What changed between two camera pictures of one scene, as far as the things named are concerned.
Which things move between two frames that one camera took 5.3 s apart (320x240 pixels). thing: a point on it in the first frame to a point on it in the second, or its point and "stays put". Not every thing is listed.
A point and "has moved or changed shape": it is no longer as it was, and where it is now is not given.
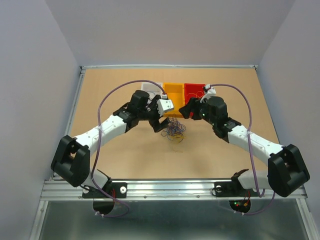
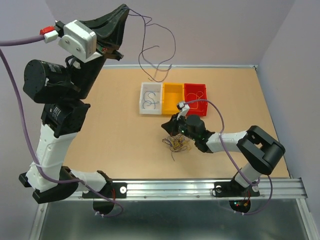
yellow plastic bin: x=176 y=92 stays put
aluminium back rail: x=84 y=67 stays put
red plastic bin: x=193 y=90 stays put
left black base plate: x=118 y=190 stays put
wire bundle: x=175 y=129 has moved or changed shape
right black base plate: x=232 y=189 stays put
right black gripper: x=193 y=105 to x=170 y=126
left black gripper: x=155 y=123 to x=114 y=28
